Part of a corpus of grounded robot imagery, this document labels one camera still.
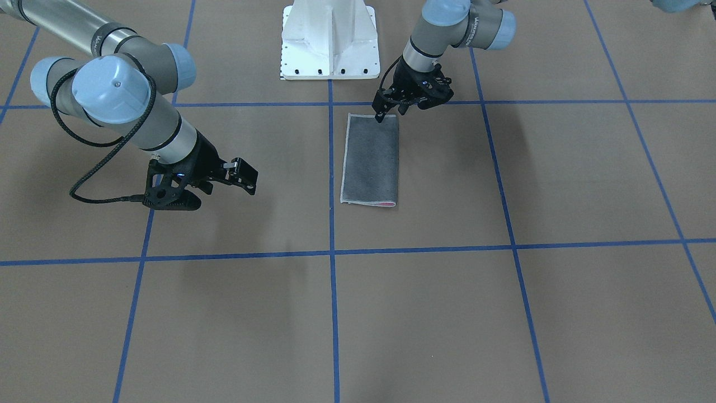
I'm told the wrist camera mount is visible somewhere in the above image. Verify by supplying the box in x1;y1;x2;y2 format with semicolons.
141;159;201;211
414;62;454;110

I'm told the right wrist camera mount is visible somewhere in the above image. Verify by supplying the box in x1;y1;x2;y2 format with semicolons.
141;159;201;211

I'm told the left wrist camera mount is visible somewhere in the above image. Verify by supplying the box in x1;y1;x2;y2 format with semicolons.
414;62;454;110

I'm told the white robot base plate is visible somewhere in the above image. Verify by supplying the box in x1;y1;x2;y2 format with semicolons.
280;1;381;80

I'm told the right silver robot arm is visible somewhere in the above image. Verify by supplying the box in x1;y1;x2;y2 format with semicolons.
2;1;258;210

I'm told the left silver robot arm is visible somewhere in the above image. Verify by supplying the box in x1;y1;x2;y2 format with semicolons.
373;1;517;123

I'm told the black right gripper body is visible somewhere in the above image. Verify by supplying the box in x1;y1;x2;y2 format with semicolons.
169;131;235;188

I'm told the pink and grey towel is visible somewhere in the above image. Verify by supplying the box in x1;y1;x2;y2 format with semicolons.
340;113;399;208

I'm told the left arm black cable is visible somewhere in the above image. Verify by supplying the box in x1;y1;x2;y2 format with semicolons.
378;55;404;107

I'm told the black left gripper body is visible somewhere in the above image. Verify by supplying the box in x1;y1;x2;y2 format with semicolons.
386;56;435;101

